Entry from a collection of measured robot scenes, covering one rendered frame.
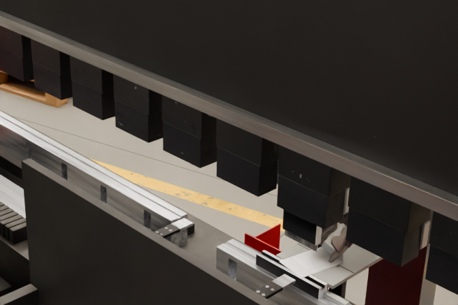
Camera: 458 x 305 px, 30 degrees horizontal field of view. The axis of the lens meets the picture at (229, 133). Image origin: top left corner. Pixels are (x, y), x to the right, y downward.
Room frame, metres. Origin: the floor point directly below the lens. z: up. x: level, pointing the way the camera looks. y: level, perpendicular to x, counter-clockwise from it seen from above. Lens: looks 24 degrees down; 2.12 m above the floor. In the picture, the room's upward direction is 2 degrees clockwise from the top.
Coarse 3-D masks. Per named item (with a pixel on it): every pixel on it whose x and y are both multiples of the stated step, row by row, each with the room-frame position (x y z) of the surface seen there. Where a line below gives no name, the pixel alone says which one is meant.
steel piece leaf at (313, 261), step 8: (320, 248) 1.82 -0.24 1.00; (328, 248) 1.81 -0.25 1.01; (296, 256) 1.78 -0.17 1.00; (304, 256) 1.79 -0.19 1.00; (312, 256) 1.79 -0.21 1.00; (320, 256) 1.79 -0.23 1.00; (328, 256) 1.79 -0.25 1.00; (304, 264) 1.75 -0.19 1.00; (312, 264) 1.75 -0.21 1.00; (320, 264) 1.75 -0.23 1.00; (328, 264) 1.75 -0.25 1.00; (336, 264) 1.75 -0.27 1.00; (312, 272) 1.71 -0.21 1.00
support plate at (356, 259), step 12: (288, 252) 1.80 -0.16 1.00; (300, 252) 1.81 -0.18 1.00; (348, 252) 1.81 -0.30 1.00; (360, 252) 1.81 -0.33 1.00; (348, 264) 1.76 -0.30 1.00; (360, 264) 1.76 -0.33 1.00; (372, 264) 1.77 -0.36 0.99; (324, 276) 1.70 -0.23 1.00; (336, 276) 1.70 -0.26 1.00; (348, 276) 1.71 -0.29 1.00
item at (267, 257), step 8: (256, 256) 1.79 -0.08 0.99; (264, 256) 1.78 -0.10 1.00; (272, 256) 1.78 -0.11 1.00; (256, 264) 1.79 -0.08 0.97; (264, 264) 1.77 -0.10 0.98; (272, 264) 1.75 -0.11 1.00; (280, 264) 1.76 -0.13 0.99; (272, 272) 1.75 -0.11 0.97; (280, 272) 1.74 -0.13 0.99; (288, 272) 1.72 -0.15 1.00; (296, 280) 1.70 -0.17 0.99; (304, 280) 1.68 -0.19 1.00; (312, 280) 1.69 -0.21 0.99; (304, 288) 1.68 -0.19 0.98; (312, 288) 1.66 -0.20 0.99; (320, 288) 1.66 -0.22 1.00; (320, 296) 1.66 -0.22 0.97
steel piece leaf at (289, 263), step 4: (284, 260) 1.76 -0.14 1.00; (288, 260) 1.76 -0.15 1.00; (292, 260) 1.76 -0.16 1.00; (284, 264) 1.75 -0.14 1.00; (288, 264) 1.75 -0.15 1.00; (292, 264) 1.75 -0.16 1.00; (296, 264) 1.75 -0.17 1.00; (288, 268) 1.73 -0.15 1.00; (292, 268) 1.73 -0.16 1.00; (296, 268) 1.73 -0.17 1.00; (300, 268) 1.73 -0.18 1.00; (304, 268) 1.73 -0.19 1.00; (296, 272) 1.71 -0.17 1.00; (300, 272) 1.71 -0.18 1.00; (304, 272) 1.71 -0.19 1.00; (308, 272) 1.71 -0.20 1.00; (300, 276) 1.70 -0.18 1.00; (304, 276) 1.70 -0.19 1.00
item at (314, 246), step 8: (288, 216) 1.73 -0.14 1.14; (296, 216) 1.71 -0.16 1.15; (288, 224) 1.73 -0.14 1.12; (296, 224) 1.71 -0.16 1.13; (304, 224) 1.70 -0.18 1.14; (312, 224) 1.68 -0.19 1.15; (288, 232) 1.74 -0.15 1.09; (296, 232) 1.71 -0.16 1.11; (304, 232) 1.70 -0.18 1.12; (312, 232) 1.68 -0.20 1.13; (320, 232) 1.68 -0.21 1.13; (296, 240) 1.72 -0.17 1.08; (304, 240) 1.71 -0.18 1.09; (312, 240) 1.68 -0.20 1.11; (320, 240) 1.69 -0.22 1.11; (312, 248) 1.69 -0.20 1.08
